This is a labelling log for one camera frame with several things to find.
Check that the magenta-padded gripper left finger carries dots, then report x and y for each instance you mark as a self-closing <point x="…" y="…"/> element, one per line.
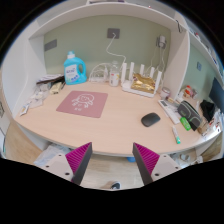
<point x="77" y="159"/>

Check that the small white yellow packet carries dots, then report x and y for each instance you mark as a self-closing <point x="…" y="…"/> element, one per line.
<point x="24" y="109"/>

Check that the white remote control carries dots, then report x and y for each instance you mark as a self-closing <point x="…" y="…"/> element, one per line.
<point x="169" y="111"/>

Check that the white green marker pen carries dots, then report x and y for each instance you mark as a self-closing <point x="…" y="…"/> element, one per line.
<point x="176" y="134"/>

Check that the clear plastic bottle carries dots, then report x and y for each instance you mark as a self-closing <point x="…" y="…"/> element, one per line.
<point x="114" y="77"/>

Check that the black bag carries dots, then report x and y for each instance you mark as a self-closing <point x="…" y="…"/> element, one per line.
<point x="207" y="109"/>

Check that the black computer mouse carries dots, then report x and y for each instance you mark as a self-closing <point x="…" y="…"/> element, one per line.
<point x="150" y="119"/>

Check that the black monitor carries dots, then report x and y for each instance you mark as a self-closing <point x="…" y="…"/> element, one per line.
<point x="217" y="94"/>

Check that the small grey wall plate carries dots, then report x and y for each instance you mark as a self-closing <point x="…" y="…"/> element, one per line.
<point x="199" y="66"/>

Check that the white wall charger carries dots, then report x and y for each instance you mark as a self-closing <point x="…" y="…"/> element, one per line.
<point x="161" y="41"/>

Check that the white router with antennas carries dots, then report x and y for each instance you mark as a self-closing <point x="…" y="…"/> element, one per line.
<point x="126" y="87"/>

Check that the pink cartoon-print mouse pad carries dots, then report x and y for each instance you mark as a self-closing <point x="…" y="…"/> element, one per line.
<point x="81" y="104"/>

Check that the white shelf unit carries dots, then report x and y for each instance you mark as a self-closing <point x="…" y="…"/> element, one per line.
<point x="100" y="9"/>

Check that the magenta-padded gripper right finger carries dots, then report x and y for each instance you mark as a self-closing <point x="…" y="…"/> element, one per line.
<point x="148" y="160"/>

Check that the small yellow box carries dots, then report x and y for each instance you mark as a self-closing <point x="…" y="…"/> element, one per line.
<point x="56" y="88"/>

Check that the blue detergent bottle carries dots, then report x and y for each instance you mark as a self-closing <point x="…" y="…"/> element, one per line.
<point x="74" y="71"/>

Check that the grey wall socket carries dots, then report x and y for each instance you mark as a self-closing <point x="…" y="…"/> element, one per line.
<point x="113" y="33"/>

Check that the gold foil bag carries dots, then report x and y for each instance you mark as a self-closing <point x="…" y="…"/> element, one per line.
<point x="143" y="84"/>

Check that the clear plastic bags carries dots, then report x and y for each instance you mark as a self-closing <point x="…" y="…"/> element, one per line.
<point x="38" y="96"/>

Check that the grey pouch with green trim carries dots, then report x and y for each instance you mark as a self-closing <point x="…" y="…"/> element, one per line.
<point x="190" y="114"/>

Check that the small white jar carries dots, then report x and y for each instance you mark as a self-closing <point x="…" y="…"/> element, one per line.
<point x="165" y="93"/>

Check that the green small packet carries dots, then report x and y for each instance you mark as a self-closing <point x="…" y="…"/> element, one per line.
<point x="185" y="123"/>

